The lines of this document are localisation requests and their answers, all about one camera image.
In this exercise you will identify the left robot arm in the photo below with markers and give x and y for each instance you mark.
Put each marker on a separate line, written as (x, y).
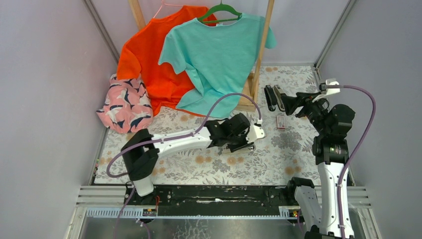
(141, 153)

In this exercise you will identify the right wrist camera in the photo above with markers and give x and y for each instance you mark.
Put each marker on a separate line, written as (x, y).
(328, 88)

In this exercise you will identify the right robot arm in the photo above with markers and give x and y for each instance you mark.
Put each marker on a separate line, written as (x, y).
(326, 217)

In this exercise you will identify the wooden rack post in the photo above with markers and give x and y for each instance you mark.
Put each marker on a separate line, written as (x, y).
(137, 13)
(256, 73)

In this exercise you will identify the wooden rack base tray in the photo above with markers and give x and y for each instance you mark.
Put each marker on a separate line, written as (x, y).
(248, 95)

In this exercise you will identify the teal t-shirt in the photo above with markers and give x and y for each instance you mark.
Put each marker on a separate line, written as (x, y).
(217, 60)

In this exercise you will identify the wooden rack left post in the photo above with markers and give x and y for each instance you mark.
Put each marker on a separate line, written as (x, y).
(137, 13)

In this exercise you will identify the pink bird-pattern cloth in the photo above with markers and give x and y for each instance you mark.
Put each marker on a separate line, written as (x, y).
(127, 107)

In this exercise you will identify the wooden rack right post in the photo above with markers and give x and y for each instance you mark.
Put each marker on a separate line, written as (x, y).
(256, 73)

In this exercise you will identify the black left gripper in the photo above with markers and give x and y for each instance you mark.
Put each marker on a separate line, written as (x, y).
(243, 142)

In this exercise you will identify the red staple box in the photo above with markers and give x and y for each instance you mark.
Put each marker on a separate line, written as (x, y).
(281, 124)

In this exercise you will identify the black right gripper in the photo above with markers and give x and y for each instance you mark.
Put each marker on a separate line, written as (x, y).
(303, 99)

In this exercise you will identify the beige and black stapler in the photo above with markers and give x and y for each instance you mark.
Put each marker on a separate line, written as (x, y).
(279, 92)

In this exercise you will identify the green clothes hanger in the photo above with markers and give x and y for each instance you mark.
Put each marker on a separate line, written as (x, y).
(220, 13)

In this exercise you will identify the pink clothes hanger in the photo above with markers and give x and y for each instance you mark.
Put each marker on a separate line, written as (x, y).
(166, 8)

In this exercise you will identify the orange t-shirt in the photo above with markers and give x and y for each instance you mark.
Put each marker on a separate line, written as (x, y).
(141, 53)

